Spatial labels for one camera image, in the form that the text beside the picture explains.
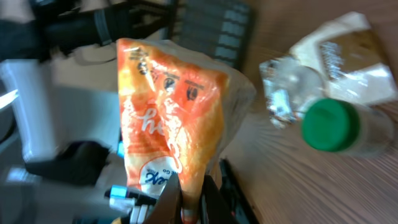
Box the grey plastic mesh basket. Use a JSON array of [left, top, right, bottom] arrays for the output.
[[172, 0, 255, 71]]

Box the beige brown snack bag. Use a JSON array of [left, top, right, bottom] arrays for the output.
[[259, 12, 397, 129]]

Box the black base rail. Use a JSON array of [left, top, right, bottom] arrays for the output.
[[220, 159, 259, 224]]

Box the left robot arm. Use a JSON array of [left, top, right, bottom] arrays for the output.
[[1, 0, 178, 186]]

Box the green lid jar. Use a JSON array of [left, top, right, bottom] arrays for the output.
[[301, 98, 396, 157]]

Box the orange small packet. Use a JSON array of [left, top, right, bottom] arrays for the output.
[[117, 38, 256, 223]]

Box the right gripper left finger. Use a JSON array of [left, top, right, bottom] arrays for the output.
[[143, 174, 183, 224]]

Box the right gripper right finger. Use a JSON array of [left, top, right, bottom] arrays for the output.
[[200, 175, 238, 224]]

